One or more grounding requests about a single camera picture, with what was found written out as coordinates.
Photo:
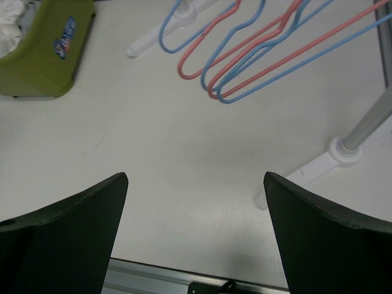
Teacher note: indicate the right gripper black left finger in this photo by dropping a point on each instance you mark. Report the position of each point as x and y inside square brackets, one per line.
[64, 247]

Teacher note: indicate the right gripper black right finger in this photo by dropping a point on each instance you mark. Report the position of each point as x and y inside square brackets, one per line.
[326, 247]

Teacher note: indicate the white tank top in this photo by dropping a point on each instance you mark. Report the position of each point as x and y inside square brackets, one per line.
[16, 20]

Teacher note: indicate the blue hanger of black top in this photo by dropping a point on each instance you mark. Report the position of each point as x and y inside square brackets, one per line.
[306, 64]

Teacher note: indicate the blue hanger of white top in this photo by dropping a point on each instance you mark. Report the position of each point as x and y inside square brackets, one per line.
[183, 13]

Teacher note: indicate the olive green plastic basket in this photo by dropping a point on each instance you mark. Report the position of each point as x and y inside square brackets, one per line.
[45, 63]

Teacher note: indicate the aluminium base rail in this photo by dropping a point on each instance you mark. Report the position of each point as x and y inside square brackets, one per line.
[131, 277]

